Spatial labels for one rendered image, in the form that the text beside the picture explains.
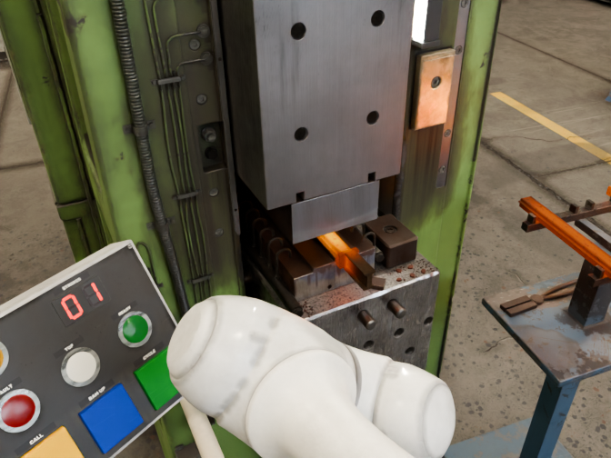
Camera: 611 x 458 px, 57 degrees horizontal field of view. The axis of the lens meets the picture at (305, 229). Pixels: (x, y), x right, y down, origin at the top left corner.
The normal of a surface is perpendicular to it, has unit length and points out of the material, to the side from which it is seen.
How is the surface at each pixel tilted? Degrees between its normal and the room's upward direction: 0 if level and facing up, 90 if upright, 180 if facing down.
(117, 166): 90
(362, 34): 90
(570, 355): 0
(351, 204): 90
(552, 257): 0
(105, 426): 60
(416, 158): 90
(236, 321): 20
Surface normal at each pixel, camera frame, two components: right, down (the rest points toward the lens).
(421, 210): 0.45, 0.50
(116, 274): 0.67, -0.12
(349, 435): -0.12, -0.74
